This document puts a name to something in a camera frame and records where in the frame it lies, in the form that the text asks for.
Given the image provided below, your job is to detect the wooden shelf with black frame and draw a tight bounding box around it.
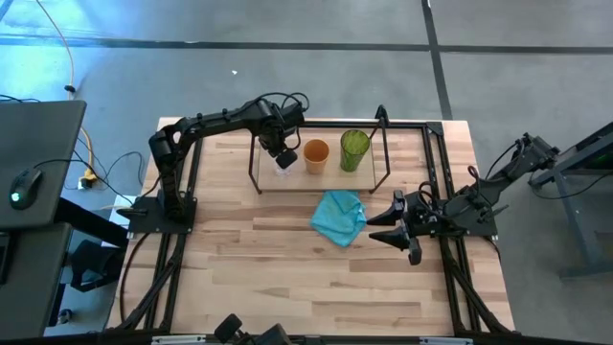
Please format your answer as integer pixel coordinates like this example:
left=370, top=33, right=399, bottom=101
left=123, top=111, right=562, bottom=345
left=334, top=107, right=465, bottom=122
left=246, top=103, right=392, bottom=196

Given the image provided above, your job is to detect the black floor cable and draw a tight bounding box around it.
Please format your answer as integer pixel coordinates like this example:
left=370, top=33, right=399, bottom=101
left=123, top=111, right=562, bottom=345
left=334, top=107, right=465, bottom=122
left=71, top=136, right=148, bottom=203

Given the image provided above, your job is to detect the black aluminium table frame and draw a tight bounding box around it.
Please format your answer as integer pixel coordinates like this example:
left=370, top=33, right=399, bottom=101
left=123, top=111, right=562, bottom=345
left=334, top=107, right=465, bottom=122
left=107, top=117, right=516, bottom=345

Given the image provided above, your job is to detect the dark grey lower desk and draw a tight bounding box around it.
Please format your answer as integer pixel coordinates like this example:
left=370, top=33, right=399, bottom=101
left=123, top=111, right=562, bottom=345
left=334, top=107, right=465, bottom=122
left=0, top=221, right=74, bottom=339

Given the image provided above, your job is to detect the blue microfibre cloth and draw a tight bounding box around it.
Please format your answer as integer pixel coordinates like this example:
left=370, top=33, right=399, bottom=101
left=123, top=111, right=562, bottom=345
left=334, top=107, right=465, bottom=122
left=309, top=189, right=368, bottom=249

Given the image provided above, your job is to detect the dark grey desk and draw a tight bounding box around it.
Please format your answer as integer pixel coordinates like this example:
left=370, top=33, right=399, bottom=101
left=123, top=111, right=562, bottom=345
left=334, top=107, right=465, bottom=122
left=0, top=221, right=74, bottom=339
left=0, top=99, right=88, bottom=232

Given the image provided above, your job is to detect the yellow plastic cup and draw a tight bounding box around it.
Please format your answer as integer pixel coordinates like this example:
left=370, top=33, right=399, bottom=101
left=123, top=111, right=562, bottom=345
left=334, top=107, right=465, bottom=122
left=302, top=138, right=331, bottom=176

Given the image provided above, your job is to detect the black floor equipment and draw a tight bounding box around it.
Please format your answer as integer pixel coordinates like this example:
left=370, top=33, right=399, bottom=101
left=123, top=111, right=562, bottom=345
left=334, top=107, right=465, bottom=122
left=70, top=239, right=127, bottom=294

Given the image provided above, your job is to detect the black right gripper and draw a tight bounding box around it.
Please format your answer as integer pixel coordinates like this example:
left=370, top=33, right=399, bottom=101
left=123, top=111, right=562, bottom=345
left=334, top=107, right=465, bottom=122
left=365, top=190, right=425, bottom=267

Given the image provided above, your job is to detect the yellow power cable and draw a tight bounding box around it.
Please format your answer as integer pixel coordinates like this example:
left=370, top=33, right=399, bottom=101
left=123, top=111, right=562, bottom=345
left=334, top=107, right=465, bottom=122
left=34, top=0, right=100, bottom=191

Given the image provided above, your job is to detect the black computer mouse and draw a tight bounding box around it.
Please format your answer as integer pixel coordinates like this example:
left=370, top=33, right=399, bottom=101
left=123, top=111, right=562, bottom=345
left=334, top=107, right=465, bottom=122
left=9, top=168, right=44, bottom=212

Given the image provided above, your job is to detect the green translucent plastic cup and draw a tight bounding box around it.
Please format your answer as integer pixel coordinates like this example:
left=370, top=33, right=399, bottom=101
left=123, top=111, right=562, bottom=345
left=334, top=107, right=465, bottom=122
left=339, top=128, right=372, bottom=173

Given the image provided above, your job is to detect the black table-level camera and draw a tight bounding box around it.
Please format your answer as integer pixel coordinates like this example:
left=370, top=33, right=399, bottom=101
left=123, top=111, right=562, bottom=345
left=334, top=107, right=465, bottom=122
left=213, top=312, right=294, bottom=345

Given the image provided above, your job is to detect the grey desk frame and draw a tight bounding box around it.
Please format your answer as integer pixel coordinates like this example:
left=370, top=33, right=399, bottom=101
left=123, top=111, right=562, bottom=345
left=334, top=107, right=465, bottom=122
left=528, top=121, right=613, bottom=280

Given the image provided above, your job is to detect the dark grey desk top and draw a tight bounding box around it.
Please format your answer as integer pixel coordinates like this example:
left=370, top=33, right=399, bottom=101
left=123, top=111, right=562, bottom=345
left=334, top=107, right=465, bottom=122
left=0, top=99, right=88, bottom=232

